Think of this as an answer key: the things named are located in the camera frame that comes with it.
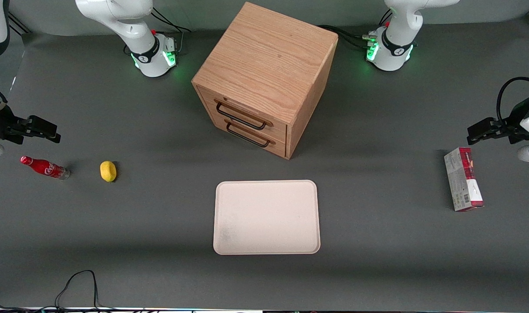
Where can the red coke bottle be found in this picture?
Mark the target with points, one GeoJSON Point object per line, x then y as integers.
{"type": "Point", "coordinates": [47, 168]}

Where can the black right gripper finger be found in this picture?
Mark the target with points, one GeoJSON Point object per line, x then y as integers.
{"type": "Point", "coordinates": [42, 124]}
{"type": "Point", "coordinates": [52, 138]}

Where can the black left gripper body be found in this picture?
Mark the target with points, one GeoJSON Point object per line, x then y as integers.
{"type": "Point", "coordinates": [510, 127]}

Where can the wooden drawer cabinet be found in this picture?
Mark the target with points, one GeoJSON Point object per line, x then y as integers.
{"type": "Point", "coordinates": [269, 56]}

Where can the grey and red carton box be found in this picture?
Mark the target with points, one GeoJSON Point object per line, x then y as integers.
{"type": "Point", "coordinates": [462, 182]}

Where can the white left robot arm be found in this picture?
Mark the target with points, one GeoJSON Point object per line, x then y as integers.
{"type": "Point", "coordinates": [395, 43]}

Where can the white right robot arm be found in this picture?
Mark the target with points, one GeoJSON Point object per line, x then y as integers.
{"type": "Point", "coordinates": [148, 48]}

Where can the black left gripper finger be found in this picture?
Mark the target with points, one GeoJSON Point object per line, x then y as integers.
{"type": "Point", "coordinates": [480, 138]}
{"type": "Point", "coordinates": [482, 126]}

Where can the yellow lemon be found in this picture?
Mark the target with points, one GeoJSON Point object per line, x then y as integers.
{"type": "Point", "coordinates": [108, 171]}

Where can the wooden drawer front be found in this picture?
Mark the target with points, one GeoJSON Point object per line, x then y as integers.
{"type": "Point", "coordinates": [278, 147]}
{"type": "Point", "coordinates": [277, 130]}

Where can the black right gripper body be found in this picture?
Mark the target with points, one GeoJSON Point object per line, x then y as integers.
{"type": "Point", "coordinates": [2, 124]}

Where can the dark grey table mat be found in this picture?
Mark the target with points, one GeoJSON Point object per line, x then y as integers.
{"type": "Point", "coordinates": [116, 239]}

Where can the aluminium frame rail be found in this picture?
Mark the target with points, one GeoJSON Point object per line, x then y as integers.
{"type": "Point", "coordinates": [18, 24]}

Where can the beige plastic tray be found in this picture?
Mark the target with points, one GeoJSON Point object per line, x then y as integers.
{"type": "Point", "coordinates": [266, 217]}

